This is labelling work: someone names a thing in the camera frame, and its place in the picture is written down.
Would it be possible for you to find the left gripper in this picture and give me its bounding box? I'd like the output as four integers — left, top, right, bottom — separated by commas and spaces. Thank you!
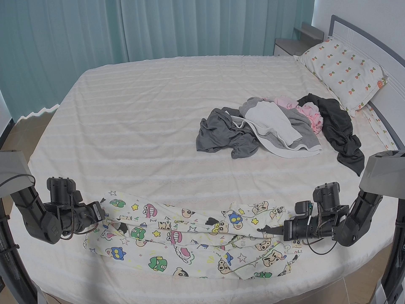
82, 201, 107, 227

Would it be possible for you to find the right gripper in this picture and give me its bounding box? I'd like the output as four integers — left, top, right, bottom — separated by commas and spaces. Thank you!
283, 217, 313, 242

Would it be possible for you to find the white printed pyjama top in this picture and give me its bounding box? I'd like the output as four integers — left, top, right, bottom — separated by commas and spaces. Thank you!
83, 189, 304, 280

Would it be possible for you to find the bed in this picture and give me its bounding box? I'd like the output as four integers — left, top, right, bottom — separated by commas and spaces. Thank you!
3, 15, 405, 298

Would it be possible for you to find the grey and white garment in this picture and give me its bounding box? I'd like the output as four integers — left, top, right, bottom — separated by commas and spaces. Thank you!
239, 97, 323, 159

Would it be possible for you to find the pink garment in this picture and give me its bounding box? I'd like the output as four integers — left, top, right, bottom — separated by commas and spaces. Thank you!
263, 96, 323, 135

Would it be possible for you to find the black garment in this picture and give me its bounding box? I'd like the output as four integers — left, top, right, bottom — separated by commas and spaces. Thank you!
297, 94, 365, 177

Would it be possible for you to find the dark grey garment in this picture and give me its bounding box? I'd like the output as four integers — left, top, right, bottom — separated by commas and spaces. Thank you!
196, 107, 263, 160

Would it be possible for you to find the white printed pillow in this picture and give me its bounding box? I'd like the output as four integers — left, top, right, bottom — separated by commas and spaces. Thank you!
294, 37, 389, 117

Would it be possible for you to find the grey bedside table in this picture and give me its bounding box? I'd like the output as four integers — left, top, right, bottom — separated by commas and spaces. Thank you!
274, 22, 324, 57

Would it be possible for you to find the blue-green curtain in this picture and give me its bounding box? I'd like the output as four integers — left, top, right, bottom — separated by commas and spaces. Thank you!
119, 0, 317, 64
0, 0, 130, 127

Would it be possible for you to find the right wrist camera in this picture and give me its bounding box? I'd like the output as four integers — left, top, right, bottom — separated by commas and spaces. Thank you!
294, 201, 313, 217

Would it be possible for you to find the black cable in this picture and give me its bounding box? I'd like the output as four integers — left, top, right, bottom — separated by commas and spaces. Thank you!
302, 237, 338, 255
60, 222, 99, 240

